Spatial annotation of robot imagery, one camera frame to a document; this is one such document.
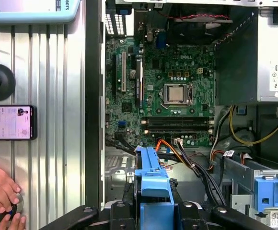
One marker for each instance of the black round stand base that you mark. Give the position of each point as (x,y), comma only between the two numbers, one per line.
(0,82)

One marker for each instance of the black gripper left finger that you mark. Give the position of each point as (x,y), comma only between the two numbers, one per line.
(86,213)

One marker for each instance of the metal socket cover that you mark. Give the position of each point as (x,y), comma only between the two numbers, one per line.
(188,94)

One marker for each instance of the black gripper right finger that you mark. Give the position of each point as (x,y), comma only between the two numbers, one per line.
(221,213)

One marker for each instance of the metal optical drive cage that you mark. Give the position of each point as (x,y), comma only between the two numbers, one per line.
(244,167)

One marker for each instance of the person's hand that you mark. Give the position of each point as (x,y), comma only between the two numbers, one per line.
(0,182)

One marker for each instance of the white expansion slot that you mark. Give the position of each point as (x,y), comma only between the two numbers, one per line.
(123,72)

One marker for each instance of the grey power supply unit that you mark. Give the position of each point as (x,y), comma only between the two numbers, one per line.
(273,48)

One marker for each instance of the coin cell battery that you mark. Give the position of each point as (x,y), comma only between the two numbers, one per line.
(132,74)

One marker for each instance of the pale blue teach pendant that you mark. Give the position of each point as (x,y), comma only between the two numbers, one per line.
(28,18)

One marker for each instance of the green motherboard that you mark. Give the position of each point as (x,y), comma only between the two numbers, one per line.
(196,60)

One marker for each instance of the silver CPU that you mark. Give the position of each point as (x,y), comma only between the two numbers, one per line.
(175,94)

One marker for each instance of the black PC case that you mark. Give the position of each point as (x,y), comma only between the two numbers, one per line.
(94,95)

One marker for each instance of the black smartphone lit screen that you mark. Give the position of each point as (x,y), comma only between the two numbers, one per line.
(7,122)

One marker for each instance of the hard disk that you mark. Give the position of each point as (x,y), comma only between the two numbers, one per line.
(157,182)

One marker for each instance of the black case fan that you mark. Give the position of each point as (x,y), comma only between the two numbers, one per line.
(189,31)

